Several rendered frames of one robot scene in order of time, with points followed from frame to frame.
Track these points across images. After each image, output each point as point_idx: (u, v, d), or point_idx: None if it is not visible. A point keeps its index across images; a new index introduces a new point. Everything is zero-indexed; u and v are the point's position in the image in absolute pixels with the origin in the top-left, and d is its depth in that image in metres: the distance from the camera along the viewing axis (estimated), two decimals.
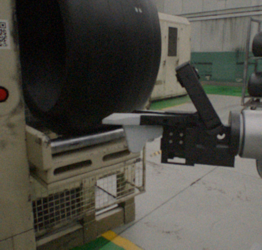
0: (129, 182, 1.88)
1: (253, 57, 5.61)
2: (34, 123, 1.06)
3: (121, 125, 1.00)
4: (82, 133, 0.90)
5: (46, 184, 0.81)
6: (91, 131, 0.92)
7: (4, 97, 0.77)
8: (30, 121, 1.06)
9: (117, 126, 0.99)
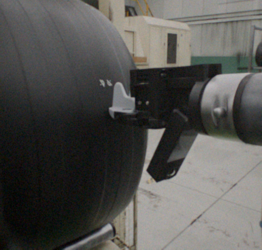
0: (118, 237, 1.60)
1: (256, 67, 5.32)
2: None
3: (95, 229, 0.71)
4: None
5: None
6: None
7: None
8: None
9: (90, 232, 0.70)
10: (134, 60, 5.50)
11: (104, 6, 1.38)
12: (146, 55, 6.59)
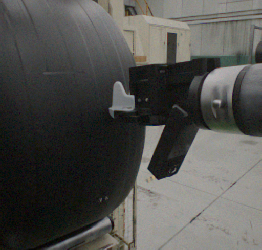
0: (117, 234, 1.60)
1: None
2: None
3: (97, 232, 0.70)
4: None
5: None
6: None
7: None
8: None
9: (92, 236, 0.69)
10: (134, 59, 5.50)
11: (103, 2, 1.38)
12: (146, 55, 6.59)
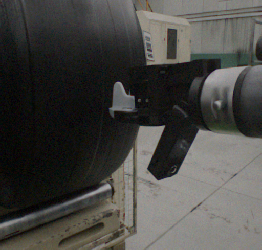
0: None
1: (257, 61, 5.30)
2: None
3: (92, 186, 0.69)
4: (28, 210, 0.58)
5: None
6: (45, 204, 0.61)
7: None
8: None
9: (87, 189, 0.68)
10: None
11: None
12: None
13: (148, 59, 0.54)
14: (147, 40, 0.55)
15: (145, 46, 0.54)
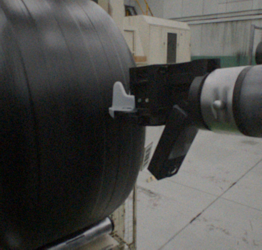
0: (117, 235, 1.60)
1: None
2: None
3: (96, 226, 0.70)
4: None
5: None
6: None
7: None
8: None
9: (90, 230, 0.69)
10: (134, 59, 5.50)
11: (103, 3, 1.38)
12: (146, 55, 6.59)
13: (142, 169, 0.60)
14: (147, 152, 0.60)
15: (143, 160, 0.59)
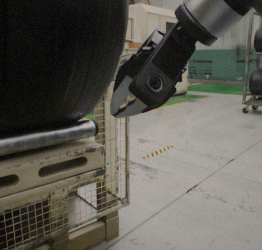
0: (110, 191, 1.56)
1: (255, 52, 5.29)
2: None
3: (76, 139, 0.69)
4: (7, 153, 0.59)
5: None
6: (24, 149, 0.61)
7: None
8: None
9: (69, 140, 0.68)
10: (132, 45, 5.47)
11: None
12: None
13: (114, 79, 0.61)
14: (122, 63, 0.59)
15: (116, 69, 0.59)
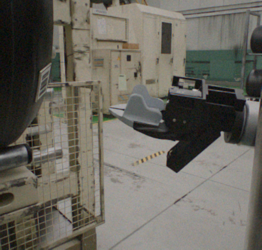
0: (85, 208, 1.43)
1: (252, 53, 5.16)
2: None
3: (3, 170, 0.55)
4: None
5: None
6: None
7: None
8: None
9: None
10: (126, 46, 5.34)
11: None
12: (139, 44, 6.43)
13: (38, 99, 0.48)
14: (44, 77, 0.47)
15: (39, 88, 0.46)
